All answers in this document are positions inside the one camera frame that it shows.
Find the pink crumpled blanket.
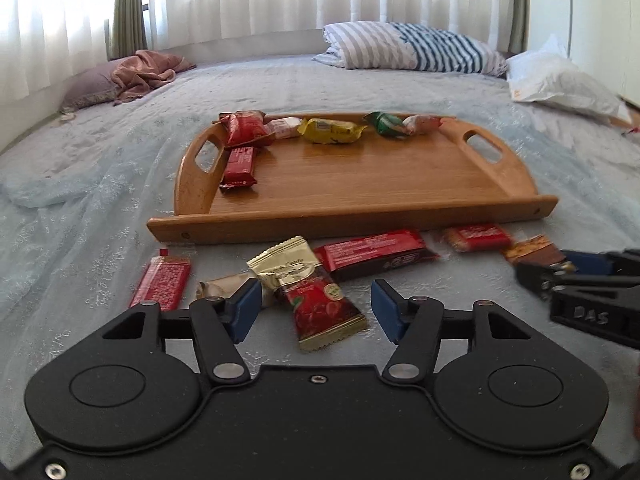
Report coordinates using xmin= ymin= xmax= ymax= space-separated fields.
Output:
xmin=111 ymin=50 xmax=196 ymax=105

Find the white pink pastry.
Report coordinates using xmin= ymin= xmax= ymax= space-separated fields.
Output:
xmin=265 ymin=117 xmax=303 ymax=140

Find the grey bed sheet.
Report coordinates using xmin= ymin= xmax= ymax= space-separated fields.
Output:
xmin=1 ymin=56 xmax=639 ymax=194

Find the long red chocolate bar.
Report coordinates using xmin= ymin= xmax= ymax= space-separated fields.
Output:
xmin=314 ymin=229 xmax=439 ymax=282

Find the wooden serving tray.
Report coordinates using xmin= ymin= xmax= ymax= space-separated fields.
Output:
xmin=146 ymin=117 xmax=559 ymax=244

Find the clear red cake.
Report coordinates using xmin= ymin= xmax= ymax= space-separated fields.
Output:
xmin=402 ymin=114 xmax=442 ymax=136

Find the right green drape curtain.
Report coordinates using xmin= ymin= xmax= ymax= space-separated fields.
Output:
xmin=508 ymin=0 xmax=529 ymax=54

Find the purple pillow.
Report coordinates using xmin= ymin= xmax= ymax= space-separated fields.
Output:
xmin=60 ymin=58 xmax=122 ymax=114

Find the beige wrapped snack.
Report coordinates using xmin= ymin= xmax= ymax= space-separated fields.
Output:
xmin=195 ymin=272 xmax=276 ymax=309

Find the green drape curtain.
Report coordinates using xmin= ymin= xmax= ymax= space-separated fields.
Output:
xmin=508 ymin=0 xmax=529 ymax=54
xmin=106 ymin=0 xmax=146 ymax=60

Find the white sheer curtain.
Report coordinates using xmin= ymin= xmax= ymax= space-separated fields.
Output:
xmin=1 ymin=0 xmax=512 ymax=104

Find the black white peanut snack packet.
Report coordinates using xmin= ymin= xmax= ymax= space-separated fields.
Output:
xmin=502 ymin=235 xmax=566 ymax=266

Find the striped pillow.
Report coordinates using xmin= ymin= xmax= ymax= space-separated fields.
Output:
xmin=314 ymin=21 xmax=508 ymax=77

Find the green wasabi peas packet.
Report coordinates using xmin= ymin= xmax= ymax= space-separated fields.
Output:
xmin=363 ymin=112 xmax=411 ymax=138

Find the yellow snack bag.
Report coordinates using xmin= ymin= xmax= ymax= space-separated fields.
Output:
xmin=297 ymin=118 xmax=366 ymax=144

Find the gold red candy packet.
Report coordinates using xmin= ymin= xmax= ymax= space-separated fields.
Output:
xmin=247 ymin=236 xmax=368 ymax=352

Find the white pillow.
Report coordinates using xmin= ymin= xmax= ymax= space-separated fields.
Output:
xmin=506 ymin=35 xmax=631 ymax=125

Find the red wafer bar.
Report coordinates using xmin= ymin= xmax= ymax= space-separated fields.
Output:
xmin=129 ymin=248 xmax=191 ymax=311

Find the red Biscoff biscuit packet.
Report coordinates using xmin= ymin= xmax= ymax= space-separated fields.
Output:
xmin=442 ymin=223 xmax=512 ymax=252

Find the red KitKat bar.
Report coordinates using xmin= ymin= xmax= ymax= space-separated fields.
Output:
xmin=219 ymin=146 xmax=257 ymax=193

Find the large red nut snack bag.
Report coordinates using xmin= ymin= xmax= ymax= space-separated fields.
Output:
xmin=218 ymin=110 xmax=274 ymax=148

